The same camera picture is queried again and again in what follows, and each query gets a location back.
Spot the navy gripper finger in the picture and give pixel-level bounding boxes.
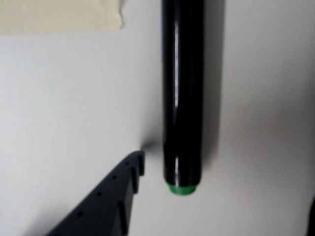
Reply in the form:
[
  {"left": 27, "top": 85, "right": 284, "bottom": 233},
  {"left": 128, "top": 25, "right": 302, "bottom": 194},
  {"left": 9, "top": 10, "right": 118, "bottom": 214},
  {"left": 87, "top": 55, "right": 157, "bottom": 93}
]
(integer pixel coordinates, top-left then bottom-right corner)
[{"left": 45, "top": 150, "right": 146, "bottom": 236}]

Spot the green and black marker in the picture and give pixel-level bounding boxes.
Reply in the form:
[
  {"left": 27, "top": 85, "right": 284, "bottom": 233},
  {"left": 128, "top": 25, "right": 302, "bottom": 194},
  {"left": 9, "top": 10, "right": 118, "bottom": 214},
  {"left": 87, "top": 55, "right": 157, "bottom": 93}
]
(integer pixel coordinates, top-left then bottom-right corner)
[{"left": 161, "top": 0, "right": 205, "bottom": 197}]

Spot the black fabric bag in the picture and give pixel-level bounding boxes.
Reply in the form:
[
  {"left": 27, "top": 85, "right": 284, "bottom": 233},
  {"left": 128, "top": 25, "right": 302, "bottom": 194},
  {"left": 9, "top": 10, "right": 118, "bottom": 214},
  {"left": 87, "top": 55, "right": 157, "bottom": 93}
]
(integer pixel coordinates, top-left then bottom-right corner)
[{"left": 305, "top": 191, "right": 315, "bottom": 236}]

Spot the long beige masking tape strip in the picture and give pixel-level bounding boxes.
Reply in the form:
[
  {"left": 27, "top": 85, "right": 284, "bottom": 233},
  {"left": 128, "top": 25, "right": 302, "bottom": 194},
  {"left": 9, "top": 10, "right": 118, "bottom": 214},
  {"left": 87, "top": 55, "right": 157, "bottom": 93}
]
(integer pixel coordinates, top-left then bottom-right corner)
[{"left": 0, "top": 0, "right": 126, "bottom": 36}]

